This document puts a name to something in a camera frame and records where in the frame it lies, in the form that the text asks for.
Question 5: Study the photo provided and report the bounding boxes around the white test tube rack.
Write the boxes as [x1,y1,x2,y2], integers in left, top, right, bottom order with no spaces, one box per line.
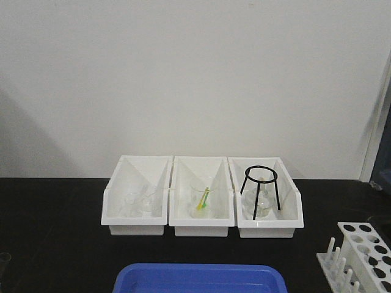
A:
[316,222,390,292]

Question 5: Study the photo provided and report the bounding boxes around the glass beaker with droppers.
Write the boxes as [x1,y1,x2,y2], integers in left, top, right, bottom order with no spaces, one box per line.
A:
[189,176,213,219]

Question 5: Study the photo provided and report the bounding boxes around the middle white storage bin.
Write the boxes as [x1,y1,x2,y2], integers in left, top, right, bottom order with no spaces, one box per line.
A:
[169,156,235,237]

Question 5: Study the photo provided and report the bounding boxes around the white storage bin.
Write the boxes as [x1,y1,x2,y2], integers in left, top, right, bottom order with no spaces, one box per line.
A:
[101,155,174,236]
[169,156,235,237]
[228,157,304,239]

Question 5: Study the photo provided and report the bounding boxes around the left white storage bin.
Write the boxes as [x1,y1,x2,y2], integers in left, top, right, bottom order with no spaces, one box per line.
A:
[101,155,174,236]

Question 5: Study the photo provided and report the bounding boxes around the glass flask under tripod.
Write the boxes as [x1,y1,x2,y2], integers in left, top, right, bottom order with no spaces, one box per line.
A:
[243,180,274,220]

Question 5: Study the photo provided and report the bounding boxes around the right white storage bin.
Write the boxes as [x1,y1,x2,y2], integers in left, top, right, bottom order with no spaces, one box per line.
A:
[228,157,304,239]

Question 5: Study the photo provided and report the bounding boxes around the blue plastic tray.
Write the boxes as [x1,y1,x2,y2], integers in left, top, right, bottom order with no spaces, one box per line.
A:
[113,263,287,292]

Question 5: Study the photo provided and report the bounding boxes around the glass beaker on counter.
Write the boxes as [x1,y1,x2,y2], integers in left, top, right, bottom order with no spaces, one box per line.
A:
[0,252,12,270]

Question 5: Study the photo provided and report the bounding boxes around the black wire tripod stand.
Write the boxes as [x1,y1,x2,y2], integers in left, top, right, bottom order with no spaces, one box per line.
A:
[240,165,281,220]

